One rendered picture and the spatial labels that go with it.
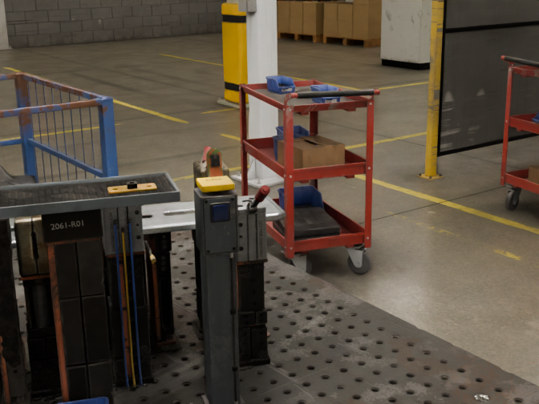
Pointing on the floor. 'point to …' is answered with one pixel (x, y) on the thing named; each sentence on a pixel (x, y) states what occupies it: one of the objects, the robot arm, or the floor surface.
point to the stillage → (107, 123)
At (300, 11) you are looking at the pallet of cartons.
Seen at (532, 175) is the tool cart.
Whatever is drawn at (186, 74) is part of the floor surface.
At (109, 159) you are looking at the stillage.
